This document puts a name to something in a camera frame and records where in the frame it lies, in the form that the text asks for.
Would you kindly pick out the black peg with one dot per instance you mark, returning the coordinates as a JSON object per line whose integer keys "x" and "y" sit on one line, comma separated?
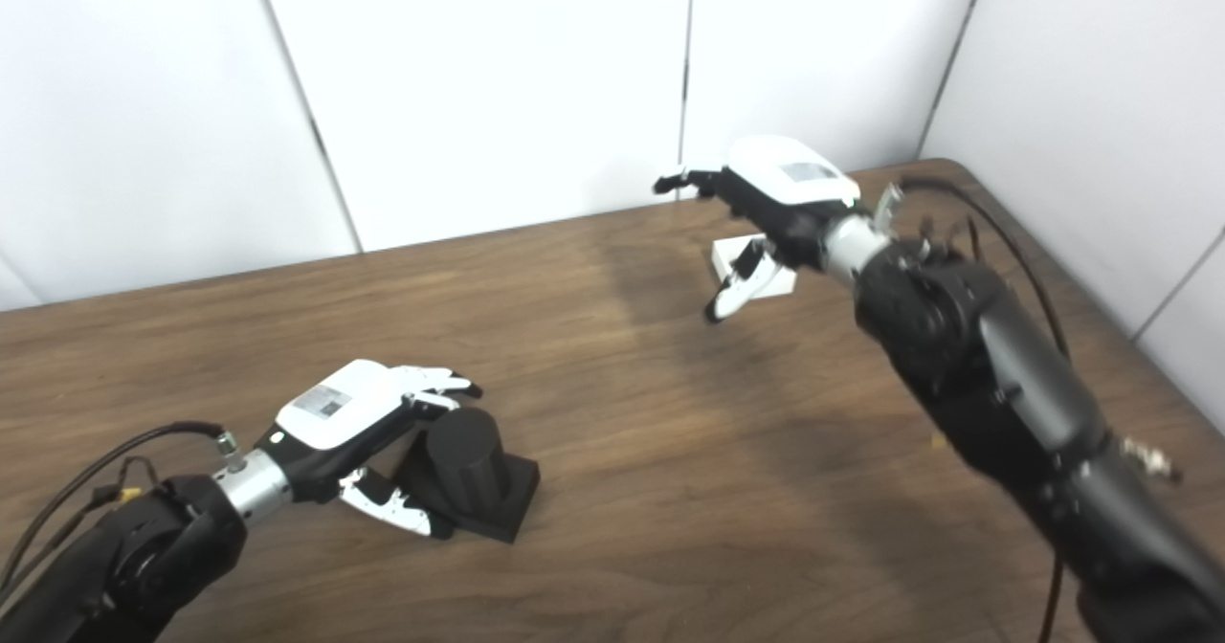
{"x": 469, "y": 461}

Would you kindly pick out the white square piece with hole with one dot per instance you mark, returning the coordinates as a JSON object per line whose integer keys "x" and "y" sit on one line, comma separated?
{"x": 725, "y": 255}

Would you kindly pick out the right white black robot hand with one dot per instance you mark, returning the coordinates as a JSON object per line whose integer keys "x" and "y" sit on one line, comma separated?
{"x": 785, "y": 179}

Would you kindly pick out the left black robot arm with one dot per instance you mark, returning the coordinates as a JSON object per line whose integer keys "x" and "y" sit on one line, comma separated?
{"x": 144, "y": 547}

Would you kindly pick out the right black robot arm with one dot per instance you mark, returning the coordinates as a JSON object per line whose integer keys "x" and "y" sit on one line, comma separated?
{"x": 1005, "y": 365}

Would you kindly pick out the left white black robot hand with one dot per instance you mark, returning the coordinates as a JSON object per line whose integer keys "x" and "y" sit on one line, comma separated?
{"x": 335, "y": 399}

